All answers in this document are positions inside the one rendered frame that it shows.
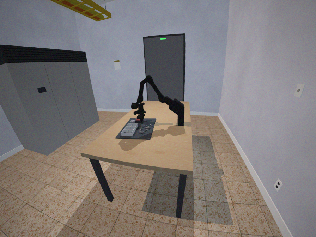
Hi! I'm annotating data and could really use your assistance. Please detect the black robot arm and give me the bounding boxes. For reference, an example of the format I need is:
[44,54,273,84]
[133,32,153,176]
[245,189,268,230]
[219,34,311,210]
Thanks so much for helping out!
[131,76,174,109]

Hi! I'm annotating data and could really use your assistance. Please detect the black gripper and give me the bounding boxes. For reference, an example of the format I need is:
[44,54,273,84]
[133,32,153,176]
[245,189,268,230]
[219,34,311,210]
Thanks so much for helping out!
[137,109,146,122]

